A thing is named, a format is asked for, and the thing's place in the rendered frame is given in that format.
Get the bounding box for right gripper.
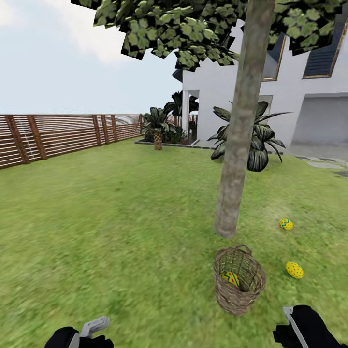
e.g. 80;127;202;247
273;323;303;348

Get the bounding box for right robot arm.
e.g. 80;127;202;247
273;305;348;348

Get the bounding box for wicker basket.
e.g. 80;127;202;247
213;244;267;317

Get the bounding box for easter egg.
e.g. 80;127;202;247
286;262;304;278
280;219;293;230
221;271;239;287

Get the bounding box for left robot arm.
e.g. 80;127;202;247
44;316;114;348

